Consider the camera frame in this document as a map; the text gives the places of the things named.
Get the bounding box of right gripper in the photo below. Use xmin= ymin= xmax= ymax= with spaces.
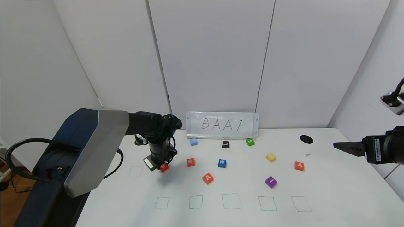
xmin=333 ymin=126 xmax=404 ymax=165

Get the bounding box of white BAAI sign board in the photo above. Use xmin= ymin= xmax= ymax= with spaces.
xmin=186 ymin=112 xmax=259 ymax=140

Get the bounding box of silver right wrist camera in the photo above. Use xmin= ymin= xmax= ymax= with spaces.
xmin=380 ymin=91 xmax=404 ymax=115

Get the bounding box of black right camera cable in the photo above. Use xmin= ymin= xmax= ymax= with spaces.
xmin=393 ymin=77 xmax=404 ymax=98

